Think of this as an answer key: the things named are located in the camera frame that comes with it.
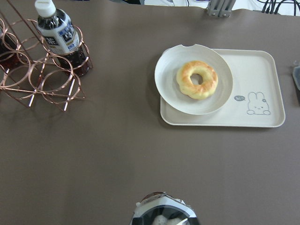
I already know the copper wire bottle rack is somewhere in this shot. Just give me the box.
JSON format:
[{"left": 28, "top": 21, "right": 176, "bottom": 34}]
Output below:
[{"left": 0, "top": 13, "right": 92, "bottom": 111}]

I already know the white round plate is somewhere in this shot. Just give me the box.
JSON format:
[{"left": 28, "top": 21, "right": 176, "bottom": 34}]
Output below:
[{"left": 155, "top": 44, "right": 233, "bottom": 115}]

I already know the tea bottle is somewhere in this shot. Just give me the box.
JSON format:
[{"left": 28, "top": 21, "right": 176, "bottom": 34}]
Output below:
[
  {"left": 130, "top": 192, "right": 200, "bottom": 225},
  {"left": 35, "top": 0, "right": 90, "bottom": 76},
  {"left": 0, "top": 20, "right": 20, "bottom": 72}
]

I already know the glazed ring donut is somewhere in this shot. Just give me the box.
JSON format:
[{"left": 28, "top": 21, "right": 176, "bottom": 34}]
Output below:
[{"left": 176, "top": 60, "right": 218, "bottom": 100}]

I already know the grey folded cloth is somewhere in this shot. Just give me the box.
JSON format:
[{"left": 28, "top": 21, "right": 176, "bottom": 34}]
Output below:
[{"left": 292, "top": 60, "right": 300, "bottom": 103}]

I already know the cream tray with bunny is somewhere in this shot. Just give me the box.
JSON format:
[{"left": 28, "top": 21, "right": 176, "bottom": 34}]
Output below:
[{"left": 160, "top": 49, "right": 285, "bottom": 128}]

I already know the aluminium frame post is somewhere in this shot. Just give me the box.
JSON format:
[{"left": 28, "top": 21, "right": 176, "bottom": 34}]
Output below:
[{"left": 207, "top": 0, "right": 236, "bottom": 18}]

